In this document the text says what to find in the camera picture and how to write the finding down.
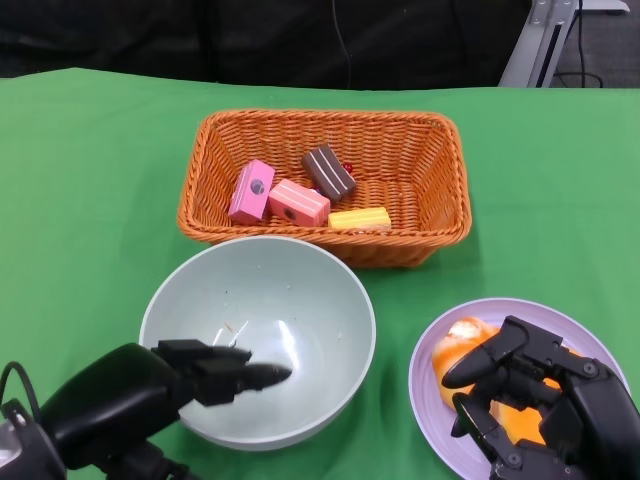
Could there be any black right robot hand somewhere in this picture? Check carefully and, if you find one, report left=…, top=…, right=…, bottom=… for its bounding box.
left=442, top=314, right=640, bottom=480

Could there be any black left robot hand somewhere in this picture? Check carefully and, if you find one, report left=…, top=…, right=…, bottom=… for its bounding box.
left=38, top=339, right=294, bottom=480

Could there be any orange ring bread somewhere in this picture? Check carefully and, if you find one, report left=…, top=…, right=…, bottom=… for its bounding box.
left=489, top=349, right=601, bottom=447

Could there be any orange striped bread bun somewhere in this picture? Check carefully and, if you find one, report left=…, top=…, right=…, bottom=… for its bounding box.
left=432, top=316, right=501, bottom=412

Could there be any pale green bowl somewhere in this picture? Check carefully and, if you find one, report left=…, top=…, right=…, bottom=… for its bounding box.
left=138, top=235, right=377, bottom=453

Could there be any magenta pink cake slice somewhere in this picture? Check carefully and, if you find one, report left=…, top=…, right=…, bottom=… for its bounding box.
left=228, top=159, right=277, bottom=226

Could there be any salmon pink layered cake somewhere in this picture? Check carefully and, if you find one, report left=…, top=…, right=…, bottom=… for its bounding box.
left=268, top=178, right=332, bottom=227

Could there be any yellow layered cake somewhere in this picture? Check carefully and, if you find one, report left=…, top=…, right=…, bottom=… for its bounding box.
left=327, top=206, right=393, bottom=234

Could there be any chocolate brown layered cake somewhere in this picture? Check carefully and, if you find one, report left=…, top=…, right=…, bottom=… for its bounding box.
left=301, top=143, right=358, bottom=203

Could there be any lavender plate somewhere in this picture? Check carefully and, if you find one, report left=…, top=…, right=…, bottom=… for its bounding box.
left=408, top=298, right=629, bottom=480

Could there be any orange wicker basket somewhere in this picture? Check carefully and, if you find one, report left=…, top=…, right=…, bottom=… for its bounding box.
left=176, top=108, right=474, bottom=269

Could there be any green tablecloth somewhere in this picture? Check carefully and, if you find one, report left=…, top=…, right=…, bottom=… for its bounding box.
left=0, top=67, right=640, bottom=480

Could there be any black cloth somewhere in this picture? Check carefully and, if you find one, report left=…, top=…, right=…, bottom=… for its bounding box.
left=0, top=0, right=531, bottom=90

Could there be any grey metal stand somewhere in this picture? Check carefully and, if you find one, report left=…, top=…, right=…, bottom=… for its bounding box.
left=498, top=0, right=584, bottom=87

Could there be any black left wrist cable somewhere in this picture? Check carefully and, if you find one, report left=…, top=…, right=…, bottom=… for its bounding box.
left=0, top=360, right=44, bottom=426

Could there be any black floor cable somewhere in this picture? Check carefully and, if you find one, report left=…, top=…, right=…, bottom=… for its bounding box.
left=553, top=0, right=604, bottom=87

